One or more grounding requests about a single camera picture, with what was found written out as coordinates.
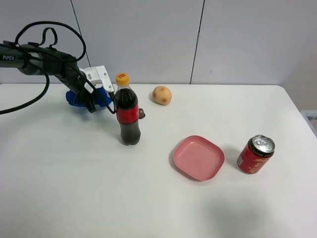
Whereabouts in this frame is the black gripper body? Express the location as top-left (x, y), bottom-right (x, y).
top-left (56, 64), bottom-right (87, 96)

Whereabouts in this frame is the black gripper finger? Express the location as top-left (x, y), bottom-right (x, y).
top-left (80, 89), bottom-right (97, 113)

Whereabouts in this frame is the blue cloth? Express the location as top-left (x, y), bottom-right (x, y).
top-left (66, 87), bottom-right (112, 108)

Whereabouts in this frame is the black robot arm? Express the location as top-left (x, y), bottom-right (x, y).
top-left (0, 44), bottom-right (97, 115)

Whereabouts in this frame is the small dark brown object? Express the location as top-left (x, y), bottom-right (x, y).
top-left (139, 108), bottom-right (146, 119)

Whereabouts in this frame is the cola bottle yellow cap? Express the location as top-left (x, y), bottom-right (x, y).
top-left (113, 72), bottom-right (141, 145)

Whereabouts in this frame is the yellow potato with red spots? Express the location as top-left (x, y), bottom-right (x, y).
top-left (152, 86), bottom-right (172, 106)

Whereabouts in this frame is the pink square plate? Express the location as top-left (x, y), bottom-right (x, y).
top-left (172, 135), bottom-right (225, 181)

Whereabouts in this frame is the red drink can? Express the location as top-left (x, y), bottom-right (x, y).
top-left (237, 134), bottom-right (275, 174)

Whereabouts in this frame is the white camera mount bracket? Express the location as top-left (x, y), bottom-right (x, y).
top-left (79, 65), bottom-right (115, 93)

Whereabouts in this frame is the black cable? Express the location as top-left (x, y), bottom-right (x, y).
top-left (0, 21), bottom-right (117, 115)

